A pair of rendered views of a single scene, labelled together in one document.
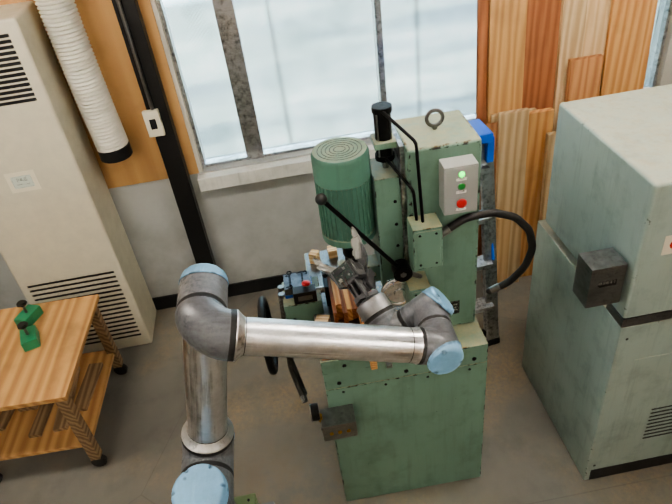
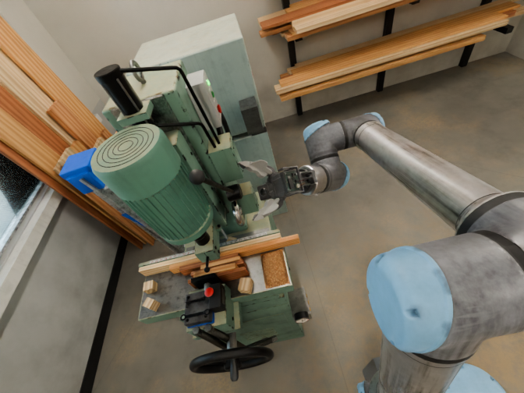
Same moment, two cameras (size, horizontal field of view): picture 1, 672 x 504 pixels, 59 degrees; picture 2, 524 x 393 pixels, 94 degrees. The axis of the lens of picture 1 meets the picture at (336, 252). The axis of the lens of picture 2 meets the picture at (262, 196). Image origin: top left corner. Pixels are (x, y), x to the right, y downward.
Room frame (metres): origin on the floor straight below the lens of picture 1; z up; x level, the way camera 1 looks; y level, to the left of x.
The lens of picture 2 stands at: (1.26, 0.42, 1.78)
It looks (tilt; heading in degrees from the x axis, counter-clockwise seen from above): 49 degrees down; 280
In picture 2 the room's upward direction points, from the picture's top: 20 degrees counter-clockwise
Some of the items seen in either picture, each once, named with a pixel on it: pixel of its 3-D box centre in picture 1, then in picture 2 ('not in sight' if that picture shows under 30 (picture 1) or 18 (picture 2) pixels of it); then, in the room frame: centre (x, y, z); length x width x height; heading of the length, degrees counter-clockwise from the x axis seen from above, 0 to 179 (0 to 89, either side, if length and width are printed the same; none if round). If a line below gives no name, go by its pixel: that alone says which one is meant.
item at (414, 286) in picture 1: (417, 294); (245, 199); (1.45, -0.24, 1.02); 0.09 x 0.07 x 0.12; 3
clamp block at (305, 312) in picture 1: (302, 300); (210, 309); (1.62, 0.14, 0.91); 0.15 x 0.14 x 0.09; 3
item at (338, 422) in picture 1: (338, 423); (299, 304); (1.33, 0.08, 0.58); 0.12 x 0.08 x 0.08; 93
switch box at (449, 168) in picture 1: (458, 185); (205, 100); (1.47, -0.38, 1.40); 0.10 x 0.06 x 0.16; 93
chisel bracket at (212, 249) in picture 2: (359, 272); (209, 241); (1.59, -0.07, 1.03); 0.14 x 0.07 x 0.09; 93
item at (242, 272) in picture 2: (332, 298); (219, 277); (1.59, 0.04, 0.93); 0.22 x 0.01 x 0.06; 3
